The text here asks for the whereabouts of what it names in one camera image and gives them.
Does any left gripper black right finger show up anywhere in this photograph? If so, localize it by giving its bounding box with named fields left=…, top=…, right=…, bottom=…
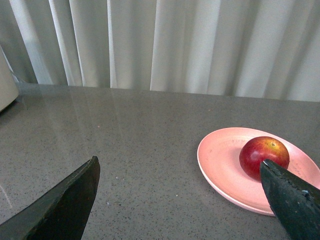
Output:
left=260, top=159, right=320, bottom=240

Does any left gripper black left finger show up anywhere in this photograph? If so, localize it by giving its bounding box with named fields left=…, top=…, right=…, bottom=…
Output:
left=0, top=156, right=101, bottom=240

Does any red apple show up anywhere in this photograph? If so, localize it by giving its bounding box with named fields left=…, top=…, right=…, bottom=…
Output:
left=239, top=136, right=290, bottom=182

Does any pink plate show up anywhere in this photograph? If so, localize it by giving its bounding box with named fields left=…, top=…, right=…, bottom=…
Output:
left=197, top=127, right=320, bottom=216

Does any white appliance at table edge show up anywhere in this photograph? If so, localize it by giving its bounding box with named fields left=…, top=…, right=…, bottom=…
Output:
left=0, top=47, right=19, bottom=112

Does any white curtain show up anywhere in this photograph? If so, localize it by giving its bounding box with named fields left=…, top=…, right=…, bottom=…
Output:
left=0, top=0, right=320, bottom=102

